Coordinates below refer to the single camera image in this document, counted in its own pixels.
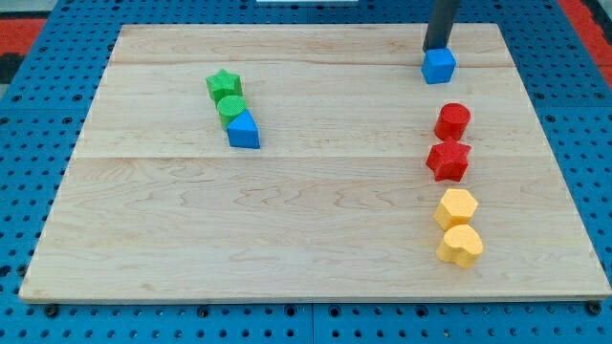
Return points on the yellow heart block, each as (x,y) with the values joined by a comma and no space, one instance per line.
(460,245)

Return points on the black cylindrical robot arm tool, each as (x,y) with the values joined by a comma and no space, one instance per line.
(440,24)

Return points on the red star block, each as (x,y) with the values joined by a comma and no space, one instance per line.
(448,160)

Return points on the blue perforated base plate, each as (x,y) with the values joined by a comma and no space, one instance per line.
(563,60)

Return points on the green star block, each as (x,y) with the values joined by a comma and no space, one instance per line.
(223,84)

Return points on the yellow hexagon block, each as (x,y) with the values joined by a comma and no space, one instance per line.
(456,207)

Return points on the light wooden board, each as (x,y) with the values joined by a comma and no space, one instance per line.
(337,204)

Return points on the green cylinder block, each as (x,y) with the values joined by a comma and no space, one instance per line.
(229,108)

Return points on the blue triangle block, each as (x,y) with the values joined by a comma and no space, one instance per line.
(243,131)

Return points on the blue cube block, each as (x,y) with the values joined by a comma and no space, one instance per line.
(438,66)

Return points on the red cylinder block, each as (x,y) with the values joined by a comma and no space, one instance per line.
(452,121)

